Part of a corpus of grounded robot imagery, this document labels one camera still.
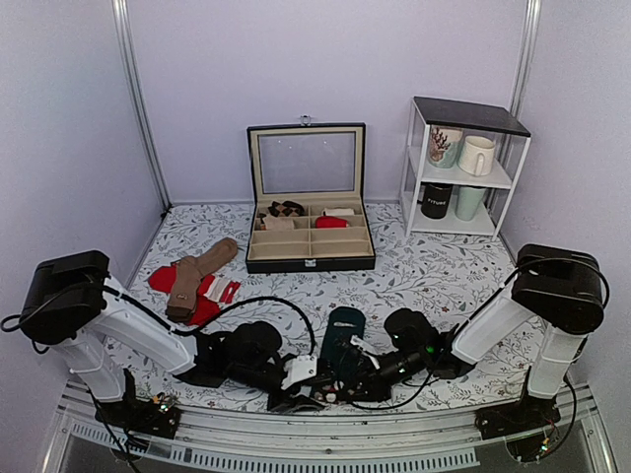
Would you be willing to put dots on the floral ceramic mug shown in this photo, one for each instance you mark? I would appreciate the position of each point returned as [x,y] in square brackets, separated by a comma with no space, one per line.
[445,146]

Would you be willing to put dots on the argyle rolled sock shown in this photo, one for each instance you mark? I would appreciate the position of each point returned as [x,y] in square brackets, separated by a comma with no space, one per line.
[286,209]

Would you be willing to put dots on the black compartment storage box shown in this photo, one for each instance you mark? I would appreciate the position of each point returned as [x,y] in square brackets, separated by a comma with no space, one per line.
[318,166]

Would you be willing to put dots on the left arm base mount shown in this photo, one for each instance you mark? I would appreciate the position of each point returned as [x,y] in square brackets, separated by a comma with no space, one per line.
[157,417]

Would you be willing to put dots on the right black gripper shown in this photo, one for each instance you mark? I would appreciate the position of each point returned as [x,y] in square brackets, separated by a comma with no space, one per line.
[375,390]

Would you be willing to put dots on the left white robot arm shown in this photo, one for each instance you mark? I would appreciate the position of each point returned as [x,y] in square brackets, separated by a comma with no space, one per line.
[73,304]

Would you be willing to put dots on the cream rolled sock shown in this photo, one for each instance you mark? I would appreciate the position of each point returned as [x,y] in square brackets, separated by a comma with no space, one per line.
[338,212]

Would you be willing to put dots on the white two-tier shelf rack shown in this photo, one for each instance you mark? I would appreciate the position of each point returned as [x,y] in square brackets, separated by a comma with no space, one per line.
[512,142]

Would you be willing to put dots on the dark green christmas sock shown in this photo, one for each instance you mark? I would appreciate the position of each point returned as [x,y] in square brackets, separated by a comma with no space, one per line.
[343,321]

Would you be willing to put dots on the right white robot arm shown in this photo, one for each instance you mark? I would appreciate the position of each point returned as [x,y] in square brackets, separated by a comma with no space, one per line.
[563,288]

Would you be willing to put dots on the mint green mug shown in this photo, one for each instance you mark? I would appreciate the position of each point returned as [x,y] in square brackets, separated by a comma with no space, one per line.
[469,199]

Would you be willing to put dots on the brown sock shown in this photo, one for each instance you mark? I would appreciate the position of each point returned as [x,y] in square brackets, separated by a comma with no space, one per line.
[189,274]

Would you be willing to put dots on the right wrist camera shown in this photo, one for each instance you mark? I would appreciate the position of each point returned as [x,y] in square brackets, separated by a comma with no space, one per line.
[366,350]

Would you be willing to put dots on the aluminium frame post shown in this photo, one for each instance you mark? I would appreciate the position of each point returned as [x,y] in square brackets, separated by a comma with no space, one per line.
[527,51]
[130,68]

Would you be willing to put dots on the left aluminium frame post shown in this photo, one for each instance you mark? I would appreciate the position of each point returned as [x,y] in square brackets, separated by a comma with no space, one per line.
[130,68]

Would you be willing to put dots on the cream ceramic mug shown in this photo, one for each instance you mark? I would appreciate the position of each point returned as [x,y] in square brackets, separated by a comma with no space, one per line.
[477,155]

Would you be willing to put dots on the right aluminium frame post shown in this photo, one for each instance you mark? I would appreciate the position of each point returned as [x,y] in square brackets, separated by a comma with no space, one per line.
[527,51]

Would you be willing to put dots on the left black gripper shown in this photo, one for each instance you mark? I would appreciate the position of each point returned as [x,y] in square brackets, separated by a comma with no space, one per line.
[287,404]

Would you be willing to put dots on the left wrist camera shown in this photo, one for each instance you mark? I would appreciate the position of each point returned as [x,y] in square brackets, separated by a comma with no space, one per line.
[299,369]

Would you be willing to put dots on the red striped sock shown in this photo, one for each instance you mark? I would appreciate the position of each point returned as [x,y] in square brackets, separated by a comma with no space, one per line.
[212,292]

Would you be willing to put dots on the aluminium front rail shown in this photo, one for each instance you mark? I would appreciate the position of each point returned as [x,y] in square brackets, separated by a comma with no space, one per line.
[211,440]

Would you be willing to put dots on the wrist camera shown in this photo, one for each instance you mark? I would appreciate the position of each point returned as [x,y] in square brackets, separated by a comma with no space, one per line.
[299,369]
[366,350]

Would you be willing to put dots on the red rolled sock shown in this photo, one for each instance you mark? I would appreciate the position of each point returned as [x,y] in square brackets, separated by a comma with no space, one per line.
[331,222]

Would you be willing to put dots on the black ceramic mug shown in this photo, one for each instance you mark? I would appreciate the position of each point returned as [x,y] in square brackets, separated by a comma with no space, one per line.
[436,199]

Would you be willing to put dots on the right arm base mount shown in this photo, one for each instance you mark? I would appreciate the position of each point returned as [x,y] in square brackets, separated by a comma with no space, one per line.
[523,415]

